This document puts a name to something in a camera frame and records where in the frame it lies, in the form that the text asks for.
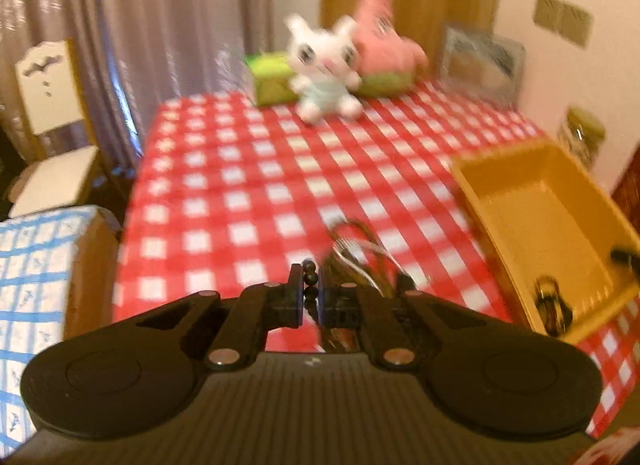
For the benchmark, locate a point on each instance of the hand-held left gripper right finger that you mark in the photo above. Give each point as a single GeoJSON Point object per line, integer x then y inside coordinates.
{"type": "Point", "coordinates": [323, 297]}

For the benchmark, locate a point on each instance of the cashew jar with gold lid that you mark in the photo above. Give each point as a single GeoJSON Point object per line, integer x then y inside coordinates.
{"type": "Point", "coordinates": [582, 135]}

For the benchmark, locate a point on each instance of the red checked tablecloth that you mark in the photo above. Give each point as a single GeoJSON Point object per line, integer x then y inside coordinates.
{"type": "Point", "coordinates": [240, 185]}

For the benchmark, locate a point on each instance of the glass picture frame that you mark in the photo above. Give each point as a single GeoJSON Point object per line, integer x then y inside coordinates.
{"type": "Point", "coordinates": [480, 62]}

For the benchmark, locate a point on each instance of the green box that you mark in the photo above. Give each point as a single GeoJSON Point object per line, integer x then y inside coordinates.
{"type": "Point", "coordinates": [270, 80]}

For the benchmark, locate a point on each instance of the beige wall socket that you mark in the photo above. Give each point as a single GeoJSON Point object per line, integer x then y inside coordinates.
{"type": "Point", "coordinates": [547, 10]}
{"type": "Point", "coordinates": [576, 25]}

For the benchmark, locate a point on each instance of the pink starfish plush toy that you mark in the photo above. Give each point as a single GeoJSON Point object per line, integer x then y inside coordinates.
{"type": "Point", "coordinates": [385, 50]}

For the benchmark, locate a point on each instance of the black wrist watch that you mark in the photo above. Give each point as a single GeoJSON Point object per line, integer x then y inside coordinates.
{"type": "Point", "coordinates": [547, 295]}

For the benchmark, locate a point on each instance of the yellow plastic tray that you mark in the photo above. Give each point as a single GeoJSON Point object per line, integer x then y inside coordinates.
{"type": "Point", "coordinates": [540, 205]}

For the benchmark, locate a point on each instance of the grey patterned curtain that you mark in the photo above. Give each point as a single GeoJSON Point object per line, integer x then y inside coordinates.
{"type": "Point", "coordinates": [150, 20]}

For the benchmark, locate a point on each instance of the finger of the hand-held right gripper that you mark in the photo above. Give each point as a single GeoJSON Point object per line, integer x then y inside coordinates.
{"type": "Point", "coordinates": [629, 257]}

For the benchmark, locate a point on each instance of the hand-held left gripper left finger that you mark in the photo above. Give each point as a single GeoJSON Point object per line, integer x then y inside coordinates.
{"type": "Point", "coordinates": [297, 295]}

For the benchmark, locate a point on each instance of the white wooden chair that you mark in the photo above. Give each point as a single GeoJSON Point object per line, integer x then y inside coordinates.
{"type": "Point", "coordinates": [50, 95]}

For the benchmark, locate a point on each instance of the white bunny plush toy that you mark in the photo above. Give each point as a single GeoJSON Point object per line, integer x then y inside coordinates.
{"type": "Point", "coordinates": [322, 65]}

